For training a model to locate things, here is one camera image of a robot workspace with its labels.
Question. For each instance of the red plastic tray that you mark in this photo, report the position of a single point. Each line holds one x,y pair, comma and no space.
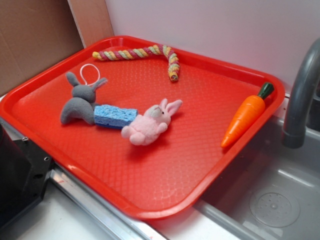
167,176

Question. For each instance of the brown cardboard panel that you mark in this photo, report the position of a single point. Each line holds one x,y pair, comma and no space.
37,34

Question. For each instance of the grey plush bunny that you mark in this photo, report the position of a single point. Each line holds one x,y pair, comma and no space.
83,102

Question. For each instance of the orange toy carrot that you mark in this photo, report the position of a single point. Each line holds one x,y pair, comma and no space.
246,115

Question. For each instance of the blue sponge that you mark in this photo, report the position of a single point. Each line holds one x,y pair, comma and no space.
109,116

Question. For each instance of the grey toy sink basin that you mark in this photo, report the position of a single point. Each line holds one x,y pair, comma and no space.
269,191

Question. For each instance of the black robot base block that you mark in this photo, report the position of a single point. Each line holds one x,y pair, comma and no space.
24,171

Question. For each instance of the pink plush bunny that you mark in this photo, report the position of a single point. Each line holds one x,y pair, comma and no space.
146,128

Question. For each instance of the grey toy faucet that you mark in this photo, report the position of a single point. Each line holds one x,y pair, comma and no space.
303,109

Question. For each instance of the multicolour braided rope toy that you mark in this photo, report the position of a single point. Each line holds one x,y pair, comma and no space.
173,68

